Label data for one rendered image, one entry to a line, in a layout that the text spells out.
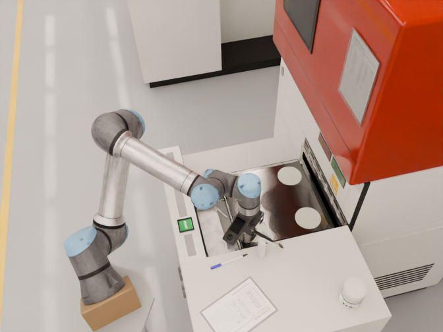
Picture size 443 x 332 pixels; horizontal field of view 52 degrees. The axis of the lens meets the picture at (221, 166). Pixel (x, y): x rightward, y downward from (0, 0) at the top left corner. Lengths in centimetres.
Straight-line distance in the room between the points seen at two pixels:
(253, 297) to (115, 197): 59
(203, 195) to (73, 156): 212
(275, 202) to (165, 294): 105
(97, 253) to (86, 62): 270
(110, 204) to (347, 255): 85
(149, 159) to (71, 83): 260
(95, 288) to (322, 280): 76
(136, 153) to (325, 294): 77
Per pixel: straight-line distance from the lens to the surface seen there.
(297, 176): 191
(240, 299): 155
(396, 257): 217
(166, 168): 136
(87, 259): 158
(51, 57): 426
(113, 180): 161
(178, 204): 175
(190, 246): 165
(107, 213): 166
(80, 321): 176
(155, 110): 351
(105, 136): 142
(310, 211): 181
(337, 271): 163
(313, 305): 156
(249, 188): 140
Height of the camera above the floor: 240
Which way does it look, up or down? 51 degrees down
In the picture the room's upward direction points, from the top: 2 degrees counter-clockwise
